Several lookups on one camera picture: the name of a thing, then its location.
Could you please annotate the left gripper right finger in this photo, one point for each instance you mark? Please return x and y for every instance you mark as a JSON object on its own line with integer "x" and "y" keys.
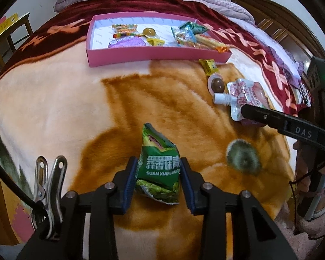
{"x": 206, "y": 200}

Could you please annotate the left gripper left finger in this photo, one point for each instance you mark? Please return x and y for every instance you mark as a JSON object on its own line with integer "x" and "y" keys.
{"x": 113, "y": 198}

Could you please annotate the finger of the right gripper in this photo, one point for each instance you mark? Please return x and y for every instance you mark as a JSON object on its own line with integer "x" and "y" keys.
{"x": 266, "y": 117}

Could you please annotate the pink jelly drink pouch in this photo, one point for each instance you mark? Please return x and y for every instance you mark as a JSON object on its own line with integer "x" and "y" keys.
{"x": 241, "y": 92}

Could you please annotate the corn snack orange packet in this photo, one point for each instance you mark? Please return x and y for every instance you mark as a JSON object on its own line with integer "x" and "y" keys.
{"x": 212, "y": 43}

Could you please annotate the green pea snack packet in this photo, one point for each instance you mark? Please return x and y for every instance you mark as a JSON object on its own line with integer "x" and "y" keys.
{"x": 195, "y": 27}

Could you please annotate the blue-edged clear candy bag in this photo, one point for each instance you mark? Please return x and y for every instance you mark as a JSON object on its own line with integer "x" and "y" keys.
{"x": 184, "y": 37}

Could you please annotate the purple mint tin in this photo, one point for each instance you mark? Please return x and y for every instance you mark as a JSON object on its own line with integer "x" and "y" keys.
{"x": 127, "y": 42}

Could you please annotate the yellow candy packet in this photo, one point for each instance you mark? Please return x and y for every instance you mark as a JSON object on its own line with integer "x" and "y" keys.
{"x": 209, "y": 66}
{"x": 155, "y": 41}

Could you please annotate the golden ball jelly cup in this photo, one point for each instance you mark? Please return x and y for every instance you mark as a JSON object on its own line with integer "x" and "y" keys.
{"x": 149, "y": 33}

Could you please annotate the person's right hand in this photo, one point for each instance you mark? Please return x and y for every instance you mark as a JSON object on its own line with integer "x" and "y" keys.
{"x": 304, "y": 174}

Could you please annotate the metal spring clip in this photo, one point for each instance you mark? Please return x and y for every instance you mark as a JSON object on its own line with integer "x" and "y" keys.
{"x": 47, "y": 213}

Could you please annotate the red and cream fleece blanket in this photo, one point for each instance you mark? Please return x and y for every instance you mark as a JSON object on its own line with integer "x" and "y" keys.
{"x": 53, "y": 103}

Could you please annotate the brown chocolate ball cup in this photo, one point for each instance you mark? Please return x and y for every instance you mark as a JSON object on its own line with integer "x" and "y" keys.
{"x": 215, "y": 84}

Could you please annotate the dark wooden headboard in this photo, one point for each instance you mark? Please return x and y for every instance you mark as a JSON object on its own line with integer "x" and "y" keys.
{"x": 286, "y": 28}

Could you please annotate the pink shallow cardboard box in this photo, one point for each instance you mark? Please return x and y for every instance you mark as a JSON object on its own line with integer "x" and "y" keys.
{"x": 137, "y": 36}

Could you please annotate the wooden side table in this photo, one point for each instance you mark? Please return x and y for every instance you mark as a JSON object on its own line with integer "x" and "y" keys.
{"x": 6, "y": 42}

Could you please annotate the yellow flat box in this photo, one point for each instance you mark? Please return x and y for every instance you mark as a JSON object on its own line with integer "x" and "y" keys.
{"x": 7, "y": 22}

